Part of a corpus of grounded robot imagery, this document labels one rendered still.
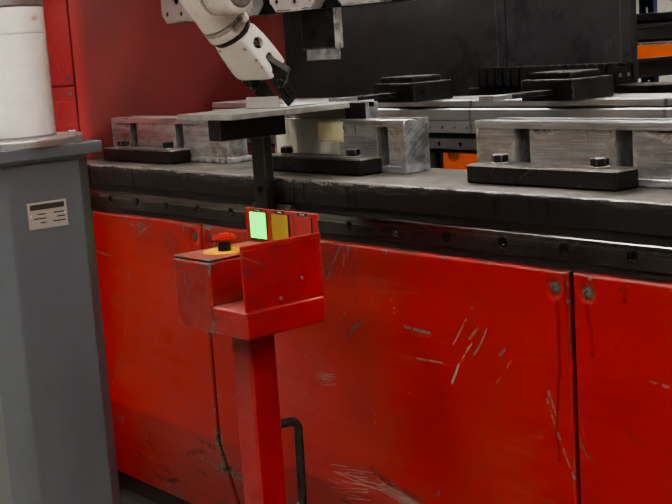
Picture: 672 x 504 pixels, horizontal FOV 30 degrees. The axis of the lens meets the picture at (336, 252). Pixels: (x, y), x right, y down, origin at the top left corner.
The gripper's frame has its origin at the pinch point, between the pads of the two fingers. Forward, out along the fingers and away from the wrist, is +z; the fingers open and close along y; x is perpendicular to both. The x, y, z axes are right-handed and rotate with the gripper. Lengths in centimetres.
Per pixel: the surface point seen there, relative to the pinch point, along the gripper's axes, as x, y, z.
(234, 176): 11.3, 11.5, 10.7
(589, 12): -52, -30, 29
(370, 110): -4.8, -14.4, 9.3
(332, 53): -12.9, -4.3, 2.2
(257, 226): 27.3, -11.3, 5.2
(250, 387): 52, -18, 17
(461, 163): -121, 106, 149
